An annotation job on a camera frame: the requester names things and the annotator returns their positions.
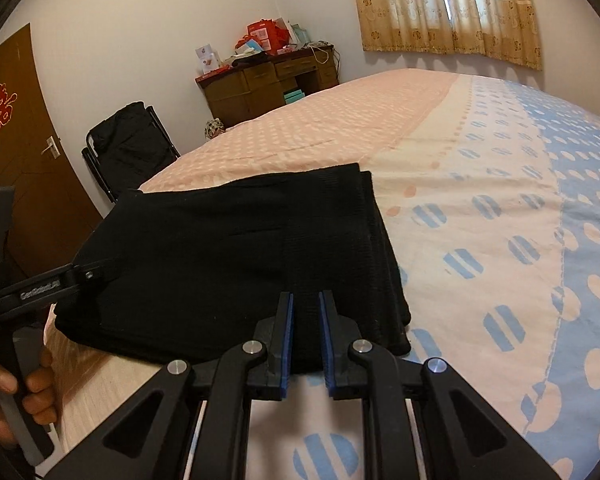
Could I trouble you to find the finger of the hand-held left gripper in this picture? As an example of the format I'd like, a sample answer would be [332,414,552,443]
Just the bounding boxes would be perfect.
[60,260,123,293]

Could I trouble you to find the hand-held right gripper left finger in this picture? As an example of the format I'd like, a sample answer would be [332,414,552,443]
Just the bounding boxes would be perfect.
[45,291,296,480]

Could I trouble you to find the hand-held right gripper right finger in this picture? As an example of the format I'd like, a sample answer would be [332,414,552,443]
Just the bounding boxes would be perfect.
[319,290,561,480]

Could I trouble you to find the black pants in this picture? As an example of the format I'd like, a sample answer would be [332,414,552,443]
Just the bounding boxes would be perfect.
[54,162,412,376]

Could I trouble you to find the brown wooden door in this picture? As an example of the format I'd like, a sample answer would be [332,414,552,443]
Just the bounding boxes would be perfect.
[0,22,103,306]

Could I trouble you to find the black folding chair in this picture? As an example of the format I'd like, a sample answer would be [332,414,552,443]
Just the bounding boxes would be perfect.
[81,101,181,205]

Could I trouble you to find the brown wooden desk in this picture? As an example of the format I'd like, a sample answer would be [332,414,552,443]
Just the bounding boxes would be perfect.
[195,45,341,128]

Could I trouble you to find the red flat box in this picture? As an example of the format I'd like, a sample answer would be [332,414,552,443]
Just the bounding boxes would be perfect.
[195,66,231,82]

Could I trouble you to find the white card box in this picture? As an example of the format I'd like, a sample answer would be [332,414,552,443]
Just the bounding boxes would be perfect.
[195,44,217,75]

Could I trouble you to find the bed with pink blue quilt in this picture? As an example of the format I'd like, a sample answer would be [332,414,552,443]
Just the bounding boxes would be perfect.
[139,67,600,480]

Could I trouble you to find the red white packet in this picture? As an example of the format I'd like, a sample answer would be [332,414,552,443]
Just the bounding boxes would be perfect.
[235,35,266,57]

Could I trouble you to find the red gift box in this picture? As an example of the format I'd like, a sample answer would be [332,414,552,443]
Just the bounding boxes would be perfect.
[246,19,291,54]

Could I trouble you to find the beige patterned curtain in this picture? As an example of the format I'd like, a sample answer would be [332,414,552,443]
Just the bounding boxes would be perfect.
[346,0,543,72]

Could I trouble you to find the white cable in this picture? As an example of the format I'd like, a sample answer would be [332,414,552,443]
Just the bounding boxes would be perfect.
[307,42,341,77]

